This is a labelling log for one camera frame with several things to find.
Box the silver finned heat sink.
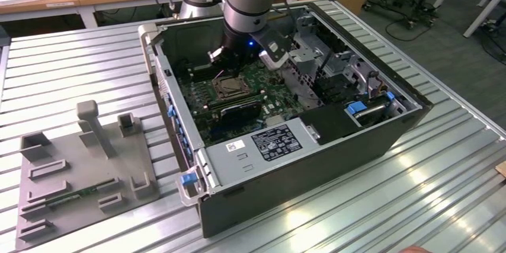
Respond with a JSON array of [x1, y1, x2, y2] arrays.
[[264, 116, 288, 127]]

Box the black graphics card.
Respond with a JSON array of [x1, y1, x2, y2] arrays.
[[218, 100, 263, 127]]

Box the CPU socket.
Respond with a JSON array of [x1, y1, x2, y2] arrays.
[[211, 75, 251, 101]]

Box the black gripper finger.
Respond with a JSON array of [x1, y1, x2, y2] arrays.
[[226, 65, 243, 80]]

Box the blue disk carrier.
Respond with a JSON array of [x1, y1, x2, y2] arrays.
[[342, 101, 367, 117]]

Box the grey parts rack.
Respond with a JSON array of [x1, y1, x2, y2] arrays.
[[15, 100, 161, 251]]

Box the black plastic shroud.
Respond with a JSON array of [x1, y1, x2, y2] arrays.
[[298, 106, 364, 146]]

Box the blue case latch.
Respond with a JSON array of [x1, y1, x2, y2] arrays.
[[179, 172, 196, 187]]

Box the silver drive cage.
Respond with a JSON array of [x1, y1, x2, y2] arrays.
[[280, 12, 359, 104]]

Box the silver CPU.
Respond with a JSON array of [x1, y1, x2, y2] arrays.
[[219, 79, 244, 95]]

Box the metal socket cover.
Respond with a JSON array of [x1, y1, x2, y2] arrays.
[[212, 75, 250, 100]]

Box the dark wrist camera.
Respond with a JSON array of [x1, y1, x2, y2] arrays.
[[207, 47, 226, 64]]

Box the grey power supply unit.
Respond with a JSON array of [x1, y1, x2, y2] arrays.
[[196, 117, 322, 188]]

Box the black PC case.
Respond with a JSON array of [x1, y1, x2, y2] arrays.
[[136, 0, 435, 239]]

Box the silver drive bracket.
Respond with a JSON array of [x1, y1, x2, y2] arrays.
[[330, 51, 388, 101]]

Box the green motherboard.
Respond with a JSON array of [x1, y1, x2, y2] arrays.
[[175, 57, 320, 144]]

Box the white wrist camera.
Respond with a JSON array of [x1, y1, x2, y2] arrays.
[[252, 29, 292, 72]]

